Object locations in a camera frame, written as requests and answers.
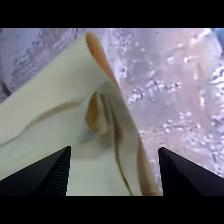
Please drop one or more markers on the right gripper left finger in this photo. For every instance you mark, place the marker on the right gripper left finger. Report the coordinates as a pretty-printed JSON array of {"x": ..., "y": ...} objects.
[{"x": 43, "y": 176}]

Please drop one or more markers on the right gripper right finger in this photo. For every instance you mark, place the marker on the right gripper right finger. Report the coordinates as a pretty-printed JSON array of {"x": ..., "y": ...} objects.
[{"x": 186, "y": 176}]

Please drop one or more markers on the cream garment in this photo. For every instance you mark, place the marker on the cream garment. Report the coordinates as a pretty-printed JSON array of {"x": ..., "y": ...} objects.
[{"x": 50, "y": 110}]

